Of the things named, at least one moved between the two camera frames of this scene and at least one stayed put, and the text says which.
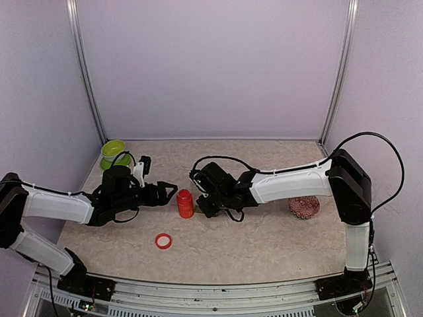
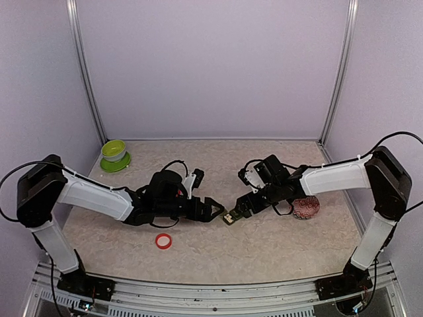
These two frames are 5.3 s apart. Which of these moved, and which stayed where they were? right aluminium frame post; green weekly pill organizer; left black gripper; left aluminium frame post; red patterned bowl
Moved: green weekly pill organizer; left black gripper
Stayed: left aluminium frame post; red patterned bowl; right aluminium frame post
